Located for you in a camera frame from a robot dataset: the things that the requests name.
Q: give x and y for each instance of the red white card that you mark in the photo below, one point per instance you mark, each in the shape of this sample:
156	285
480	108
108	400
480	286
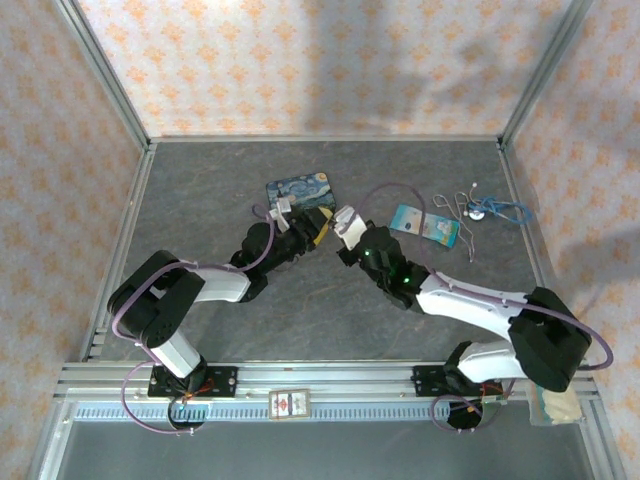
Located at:
290	404

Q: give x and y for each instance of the aluminium frame post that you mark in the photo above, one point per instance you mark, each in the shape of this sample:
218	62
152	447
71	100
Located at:
102	75
545	70

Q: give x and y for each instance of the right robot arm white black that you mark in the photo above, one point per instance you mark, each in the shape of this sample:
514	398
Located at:
465	305

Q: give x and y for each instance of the starry night print box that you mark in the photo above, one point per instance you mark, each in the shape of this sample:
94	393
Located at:
300	192

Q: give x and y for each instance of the light blue wipes packet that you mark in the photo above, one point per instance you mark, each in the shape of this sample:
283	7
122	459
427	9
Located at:
425	225

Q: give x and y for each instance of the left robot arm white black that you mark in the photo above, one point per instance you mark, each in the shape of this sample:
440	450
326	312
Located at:
172	350

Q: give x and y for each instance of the blue stethoscope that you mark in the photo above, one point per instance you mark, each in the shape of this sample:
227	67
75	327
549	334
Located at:
477	214

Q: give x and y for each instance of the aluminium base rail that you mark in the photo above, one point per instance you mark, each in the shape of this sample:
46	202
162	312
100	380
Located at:
325	376

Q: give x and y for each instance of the clear bag with cotton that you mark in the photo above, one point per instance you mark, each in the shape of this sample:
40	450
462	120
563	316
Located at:
557	407

